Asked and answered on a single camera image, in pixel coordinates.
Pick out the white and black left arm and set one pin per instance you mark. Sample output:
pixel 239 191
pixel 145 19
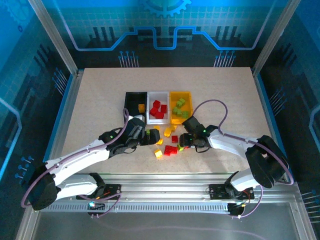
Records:
pixel 75 156

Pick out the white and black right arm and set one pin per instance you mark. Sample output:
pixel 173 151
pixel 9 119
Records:
pixel 232 142

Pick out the yellow rounded lego brick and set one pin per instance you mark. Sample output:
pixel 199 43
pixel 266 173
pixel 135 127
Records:
pixel 159 142

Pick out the small yellow lego brick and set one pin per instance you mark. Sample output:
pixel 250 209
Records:
pixel 158 153

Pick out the red four-stud lego brick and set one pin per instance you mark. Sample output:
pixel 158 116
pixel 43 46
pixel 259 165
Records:
pixel 175 149

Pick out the red six-stud lego brick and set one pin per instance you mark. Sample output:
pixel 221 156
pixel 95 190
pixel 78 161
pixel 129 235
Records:
pixel 168 151

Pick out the black plastic container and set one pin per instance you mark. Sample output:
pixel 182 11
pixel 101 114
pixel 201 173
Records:
pixel 132 100

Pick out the white plastic container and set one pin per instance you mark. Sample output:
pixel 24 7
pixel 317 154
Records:
pixel 162 98

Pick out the orange translucent plastic container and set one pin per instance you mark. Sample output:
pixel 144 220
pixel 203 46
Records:
pixel 175 97

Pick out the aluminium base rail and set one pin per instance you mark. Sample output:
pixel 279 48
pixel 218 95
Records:
pixel 162 185

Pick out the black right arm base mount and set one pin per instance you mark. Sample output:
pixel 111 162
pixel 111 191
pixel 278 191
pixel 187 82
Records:
pixel 217 190

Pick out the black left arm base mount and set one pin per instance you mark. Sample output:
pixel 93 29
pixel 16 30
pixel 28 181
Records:
pixel 112 190

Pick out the table side rail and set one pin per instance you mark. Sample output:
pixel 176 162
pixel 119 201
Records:
pixel 265 107
pixel 66 110

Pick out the aluminium frame post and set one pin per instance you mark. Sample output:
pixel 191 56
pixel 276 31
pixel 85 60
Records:
pixel 53 37
pixel 271 37

